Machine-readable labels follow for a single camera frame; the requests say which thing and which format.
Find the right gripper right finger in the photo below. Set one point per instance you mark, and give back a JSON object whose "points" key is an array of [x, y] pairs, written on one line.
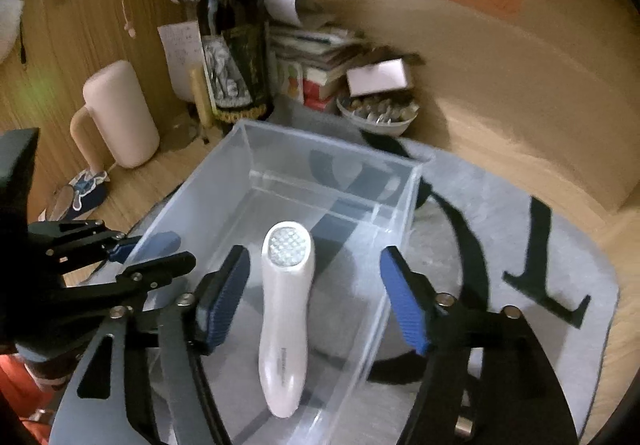
{"points": [[411, 297]]}

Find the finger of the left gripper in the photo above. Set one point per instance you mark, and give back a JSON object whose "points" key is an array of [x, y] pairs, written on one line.
{"points": [[158, 245], [156, 273]]}

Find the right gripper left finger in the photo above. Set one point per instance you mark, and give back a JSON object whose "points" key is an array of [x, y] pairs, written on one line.
{"points": [[217, 297]]}

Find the white handheld beauty device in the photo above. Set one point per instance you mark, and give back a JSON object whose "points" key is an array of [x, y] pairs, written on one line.
{"points": [[287, 272]]}

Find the clear plastic storage box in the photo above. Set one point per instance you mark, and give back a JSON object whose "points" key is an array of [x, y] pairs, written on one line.
{"points": [[314, 214]]}

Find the blue cartoon sticker card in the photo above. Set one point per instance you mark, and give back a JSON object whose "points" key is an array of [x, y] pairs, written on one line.
{"points": [[77, 199]]}

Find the grey rug with black letters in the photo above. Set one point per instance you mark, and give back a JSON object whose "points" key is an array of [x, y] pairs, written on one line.
{"points": [[474, 234]]}

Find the yellow tube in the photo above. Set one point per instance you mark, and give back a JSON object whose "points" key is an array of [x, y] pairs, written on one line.
{"points": [[200, 96]]}

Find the white bowl of small items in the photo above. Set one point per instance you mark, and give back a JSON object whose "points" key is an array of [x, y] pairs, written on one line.
{"points": [[378, 114]]}

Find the handwritten paper note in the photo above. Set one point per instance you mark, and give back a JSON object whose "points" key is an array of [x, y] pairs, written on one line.
{"points": [[182, 46]]}

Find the white card on bowl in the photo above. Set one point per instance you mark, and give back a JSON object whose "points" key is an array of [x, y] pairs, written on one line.
{"points": [[387, 76]]}

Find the dark wine bottle elephant label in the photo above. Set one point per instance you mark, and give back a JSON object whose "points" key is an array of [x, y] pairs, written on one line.
{"points": [[234, 46]]}

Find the stack of books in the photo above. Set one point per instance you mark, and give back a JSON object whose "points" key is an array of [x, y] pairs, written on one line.
{"points": [[309, 67]]}

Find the pink mug with handle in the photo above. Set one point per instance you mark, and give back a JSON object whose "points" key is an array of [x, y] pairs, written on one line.
{"points": [[115, 103]]}

